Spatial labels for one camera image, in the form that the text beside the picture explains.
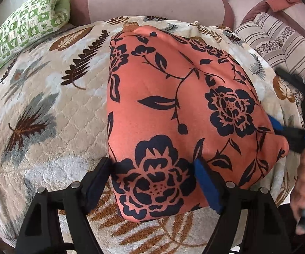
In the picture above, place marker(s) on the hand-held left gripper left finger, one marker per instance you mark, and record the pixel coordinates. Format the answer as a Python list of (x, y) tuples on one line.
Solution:
[(96, 190)]

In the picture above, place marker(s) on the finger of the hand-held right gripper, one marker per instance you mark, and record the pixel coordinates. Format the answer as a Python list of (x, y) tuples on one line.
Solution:
[(275, 125), (292, 80)]

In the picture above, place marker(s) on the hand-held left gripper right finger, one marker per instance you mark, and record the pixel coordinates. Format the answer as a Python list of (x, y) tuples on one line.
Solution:
[(208, 187)]

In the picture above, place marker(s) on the orange floral cloth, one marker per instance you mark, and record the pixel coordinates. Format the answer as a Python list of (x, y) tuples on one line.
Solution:
[(168, 111)]

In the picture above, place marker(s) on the person's right hand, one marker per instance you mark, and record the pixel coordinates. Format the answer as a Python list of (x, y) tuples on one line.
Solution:
[(304, 187)]

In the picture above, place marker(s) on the striped beige cushion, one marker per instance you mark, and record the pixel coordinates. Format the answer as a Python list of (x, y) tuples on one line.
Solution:
[(282, 45)]

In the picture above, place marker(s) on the beige leaf print blanket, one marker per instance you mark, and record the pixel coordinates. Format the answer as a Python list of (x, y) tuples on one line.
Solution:
[(62, 111)]

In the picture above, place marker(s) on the pink sofa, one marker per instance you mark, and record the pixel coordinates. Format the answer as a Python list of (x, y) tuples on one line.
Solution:
[(155, 0)]

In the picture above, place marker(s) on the green patterned pillow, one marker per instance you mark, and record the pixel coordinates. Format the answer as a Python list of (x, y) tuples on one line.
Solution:
[(30, 26)]

